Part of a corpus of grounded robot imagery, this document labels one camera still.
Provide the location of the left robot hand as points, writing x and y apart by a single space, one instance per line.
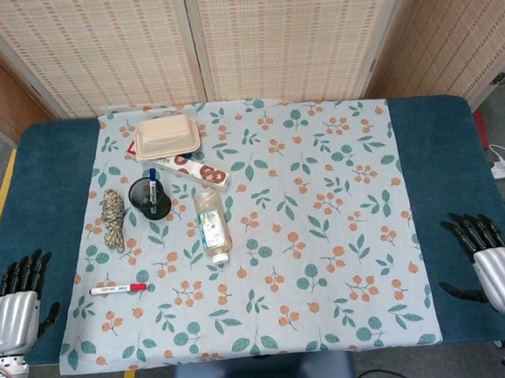
13 319

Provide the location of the woven folding screen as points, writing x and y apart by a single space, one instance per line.
240 36

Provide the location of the long cookie box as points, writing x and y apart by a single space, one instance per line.
194 169

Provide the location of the red marker pen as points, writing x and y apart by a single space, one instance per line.
117 289

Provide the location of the blue table cover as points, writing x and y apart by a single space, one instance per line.
448 173

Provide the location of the floral patterned tablecloth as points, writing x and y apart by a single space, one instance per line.
307 219

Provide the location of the beige lidded food container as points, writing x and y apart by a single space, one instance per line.
166 136

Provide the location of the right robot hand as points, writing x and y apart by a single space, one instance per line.
502 281

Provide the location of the blue marker pen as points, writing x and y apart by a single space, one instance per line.
152 186

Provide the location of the clear plastic drink bottle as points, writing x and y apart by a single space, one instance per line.
212 227

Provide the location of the black mesh pen holder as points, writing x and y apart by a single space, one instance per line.
148 197

